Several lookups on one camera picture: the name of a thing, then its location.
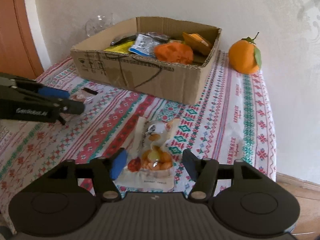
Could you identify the orange crumpled snack bag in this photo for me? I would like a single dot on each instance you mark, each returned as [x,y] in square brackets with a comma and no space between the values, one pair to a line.
[174,53]

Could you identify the clear nut snack packet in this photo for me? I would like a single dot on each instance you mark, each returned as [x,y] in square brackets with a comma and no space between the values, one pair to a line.
[150,163]

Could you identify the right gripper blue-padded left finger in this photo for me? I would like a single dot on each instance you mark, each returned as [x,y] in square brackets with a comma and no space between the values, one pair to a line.
[104,172]

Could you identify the clear glass cup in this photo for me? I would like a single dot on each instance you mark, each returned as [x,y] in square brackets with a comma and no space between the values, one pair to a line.
[98,24]

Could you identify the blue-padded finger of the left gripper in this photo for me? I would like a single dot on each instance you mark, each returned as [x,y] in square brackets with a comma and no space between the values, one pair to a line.
[9,80]

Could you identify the grey dark snack packet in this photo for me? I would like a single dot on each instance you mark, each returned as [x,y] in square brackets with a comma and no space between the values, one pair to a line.
[159,37]

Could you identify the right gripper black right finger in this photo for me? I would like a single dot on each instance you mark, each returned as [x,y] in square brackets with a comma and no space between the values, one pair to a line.
[203,172]

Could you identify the brown wooden door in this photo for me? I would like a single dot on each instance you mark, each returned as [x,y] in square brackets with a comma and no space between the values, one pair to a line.
[18,52]

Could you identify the brown cardboard box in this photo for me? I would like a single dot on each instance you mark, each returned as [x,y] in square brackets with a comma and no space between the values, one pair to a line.
[172,81]

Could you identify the white blue foil snack packet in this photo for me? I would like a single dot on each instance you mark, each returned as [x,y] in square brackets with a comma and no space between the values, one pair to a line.
[144,46]

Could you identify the yellow snack packet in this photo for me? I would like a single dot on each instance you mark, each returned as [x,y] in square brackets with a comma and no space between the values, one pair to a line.
[122,48]

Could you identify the orange snack packet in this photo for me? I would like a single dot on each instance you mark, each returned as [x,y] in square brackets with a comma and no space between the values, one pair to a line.
[197,43]

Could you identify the orange with green leaf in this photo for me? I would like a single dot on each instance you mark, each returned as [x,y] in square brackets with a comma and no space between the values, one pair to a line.
[244,56]

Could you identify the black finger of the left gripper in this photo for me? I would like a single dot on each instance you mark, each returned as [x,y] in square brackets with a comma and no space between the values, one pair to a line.
[68,107]

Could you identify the patterned red green tablecloth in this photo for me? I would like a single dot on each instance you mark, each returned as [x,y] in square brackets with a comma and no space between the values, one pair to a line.
[233,120]

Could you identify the brown pig snack packet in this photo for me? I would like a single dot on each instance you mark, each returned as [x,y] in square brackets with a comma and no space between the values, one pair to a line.
[84,95]

